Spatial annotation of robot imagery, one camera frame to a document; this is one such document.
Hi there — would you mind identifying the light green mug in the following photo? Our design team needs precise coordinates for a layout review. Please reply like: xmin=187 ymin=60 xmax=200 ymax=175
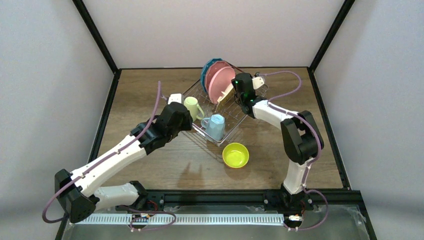
xmin=183 ymin=96 xmax=205 ymax=121

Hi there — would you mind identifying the light blue mug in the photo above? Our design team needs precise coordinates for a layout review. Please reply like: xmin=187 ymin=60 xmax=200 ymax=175
xmin=200 ymin=114 xmax=226 ymax=142

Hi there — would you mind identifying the pink polka dot plate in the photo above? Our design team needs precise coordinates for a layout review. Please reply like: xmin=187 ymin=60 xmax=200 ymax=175
xmin=205 ymin=60 xmax=233 ymax=93

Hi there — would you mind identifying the blue polka dot plate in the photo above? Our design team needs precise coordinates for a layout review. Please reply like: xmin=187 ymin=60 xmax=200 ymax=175
xmin=200 ymin=58 xmax=223 ymax=93

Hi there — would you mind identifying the yellow-green bowl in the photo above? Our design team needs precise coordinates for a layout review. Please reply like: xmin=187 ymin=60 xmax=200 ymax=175
xmin=222 ymin=142 xmax=250 ymax=169

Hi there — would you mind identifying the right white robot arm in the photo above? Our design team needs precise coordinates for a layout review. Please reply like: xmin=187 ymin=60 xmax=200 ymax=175
xmin=231 ymin=72 xmax=324 ymax=195

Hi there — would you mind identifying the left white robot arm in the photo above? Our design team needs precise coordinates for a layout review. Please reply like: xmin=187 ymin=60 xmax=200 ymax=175
xmin=54 ymin=102 xmax=193 ymax=224

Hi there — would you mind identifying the metal wire dish rack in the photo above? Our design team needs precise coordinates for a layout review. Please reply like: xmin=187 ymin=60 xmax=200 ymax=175
xmin=182 ymin=79 xmax=247 ymax=147

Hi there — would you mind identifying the black aluminium frame rail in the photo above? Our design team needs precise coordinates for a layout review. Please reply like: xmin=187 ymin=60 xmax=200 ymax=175
xmin=67 ymin=189 xmax=365 ymax=206

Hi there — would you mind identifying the white slotted cable duct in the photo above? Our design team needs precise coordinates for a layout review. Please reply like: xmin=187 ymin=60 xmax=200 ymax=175
xmin=78 ymin=213 xmax=285 ymax=226

